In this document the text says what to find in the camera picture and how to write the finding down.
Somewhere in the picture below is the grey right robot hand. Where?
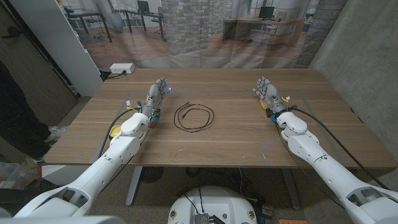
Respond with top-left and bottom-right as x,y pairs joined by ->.
252,76 -> 289,114

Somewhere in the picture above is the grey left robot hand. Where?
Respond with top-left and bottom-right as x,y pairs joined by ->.
141,77 -> 172,121

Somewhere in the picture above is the black USB cable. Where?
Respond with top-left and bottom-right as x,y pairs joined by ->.
173,101 -> 215,133

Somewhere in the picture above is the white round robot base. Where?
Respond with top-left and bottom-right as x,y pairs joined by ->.
167,185 -> 258,224

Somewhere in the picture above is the white power strip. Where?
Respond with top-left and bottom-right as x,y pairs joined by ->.
109,63 -> 136,75

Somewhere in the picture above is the black round fan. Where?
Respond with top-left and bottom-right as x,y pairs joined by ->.
139,167 -> 165,184

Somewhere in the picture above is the printed office backdrop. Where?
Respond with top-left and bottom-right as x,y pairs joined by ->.
57,0 -> 348,69

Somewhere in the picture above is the grey table leg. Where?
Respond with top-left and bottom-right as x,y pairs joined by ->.
126,166 -> 144,207
281,167 -> 301,211

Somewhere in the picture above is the white cabinet panel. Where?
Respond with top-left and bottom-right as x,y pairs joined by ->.
9,0 -> 103,97

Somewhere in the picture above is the dark brown door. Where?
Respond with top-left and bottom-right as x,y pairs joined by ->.
0,0 -> 78,125

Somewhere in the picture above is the person in dark clothes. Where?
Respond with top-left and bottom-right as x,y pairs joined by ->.
0,62 -> 67,164

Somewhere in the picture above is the clear plastic bin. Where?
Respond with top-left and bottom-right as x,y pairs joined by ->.
0,161 -> 41,190

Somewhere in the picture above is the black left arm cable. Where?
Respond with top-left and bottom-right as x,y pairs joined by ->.
98,107 -> 142,159

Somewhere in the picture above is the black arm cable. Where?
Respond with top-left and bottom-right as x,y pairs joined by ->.
291,107 -> 390,191
98,107 -> 142,159

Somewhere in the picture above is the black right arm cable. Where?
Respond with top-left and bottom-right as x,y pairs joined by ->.
291,107 -> 390,191

